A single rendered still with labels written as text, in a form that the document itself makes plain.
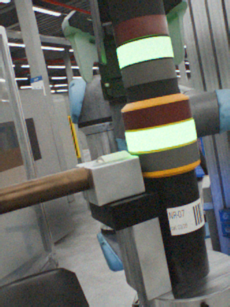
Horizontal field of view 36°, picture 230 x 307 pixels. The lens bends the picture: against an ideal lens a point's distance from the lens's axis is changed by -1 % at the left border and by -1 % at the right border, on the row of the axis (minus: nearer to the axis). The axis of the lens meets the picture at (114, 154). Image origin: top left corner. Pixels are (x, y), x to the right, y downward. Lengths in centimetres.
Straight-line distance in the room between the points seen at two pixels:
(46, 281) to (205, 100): 39
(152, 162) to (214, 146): 93
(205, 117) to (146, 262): 42
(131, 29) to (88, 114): 72
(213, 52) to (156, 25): 91
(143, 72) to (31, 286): 25
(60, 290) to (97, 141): 60
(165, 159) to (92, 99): 72
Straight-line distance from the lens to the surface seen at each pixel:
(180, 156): 21
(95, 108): 92
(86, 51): 36
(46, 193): 20
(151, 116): 21
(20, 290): 38
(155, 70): 21
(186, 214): 22
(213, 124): 62
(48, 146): 495
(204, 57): 111
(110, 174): 20
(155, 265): 22
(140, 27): 22
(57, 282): 39
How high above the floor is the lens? 157
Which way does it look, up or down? 7 degrees down
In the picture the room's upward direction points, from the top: 12 degrees counter-clockwise
